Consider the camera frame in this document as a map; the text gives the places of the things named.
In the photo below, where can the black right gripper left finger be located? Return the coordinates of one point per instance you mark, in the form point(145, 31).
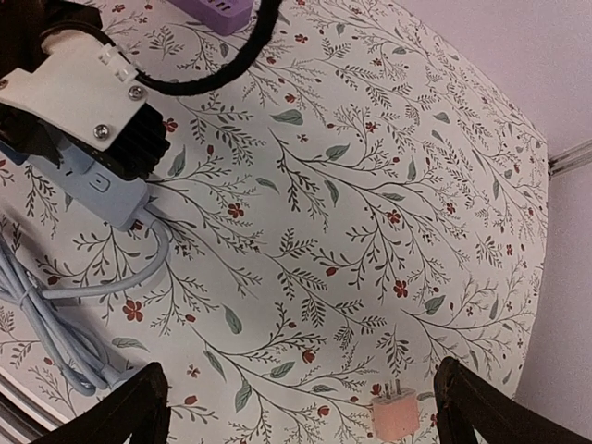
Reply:
point(136, 412)

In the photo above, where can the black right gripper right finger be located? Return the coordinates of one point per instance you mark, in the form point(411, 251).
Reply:
point(468, 408)

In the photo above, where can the pink charger cube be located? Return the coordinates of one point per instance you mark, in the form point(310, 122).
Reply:
point(395, 412)

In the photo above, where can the light blue power strip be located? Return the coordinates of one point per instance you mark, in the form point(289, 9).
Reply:
point(118, 202)

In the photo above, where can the purple power strip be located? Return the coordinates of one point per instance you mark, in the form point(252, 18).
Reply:
point(224, 17)

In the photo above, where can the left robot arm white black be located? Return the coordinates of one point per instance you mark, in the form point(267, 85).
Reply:
point(26, 24)

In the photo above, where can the floral patterned table mat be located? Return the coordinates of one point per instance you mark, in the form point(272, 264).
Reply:
point(360, 204)

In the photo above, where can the right aluminium frame post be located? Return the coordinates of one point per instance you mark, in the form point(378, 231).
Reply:
point(571, 159)

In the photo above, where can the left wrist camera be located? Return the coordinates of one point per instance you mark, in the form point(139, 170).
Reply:
point(90, 92)

